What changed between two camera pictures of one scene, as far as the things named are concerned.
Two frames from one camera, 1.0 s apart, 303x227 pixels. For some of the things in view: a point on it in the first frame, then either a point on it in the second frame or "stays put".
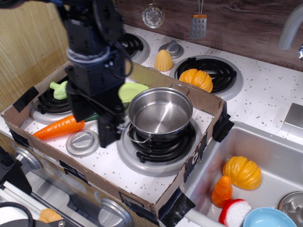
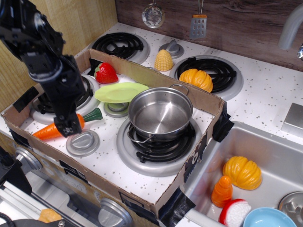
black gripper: (96, 83) → (63, 83)
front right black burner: (158, 157) stays put
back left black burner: (136, 46) stays put
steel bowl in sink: (291, 205) stays put
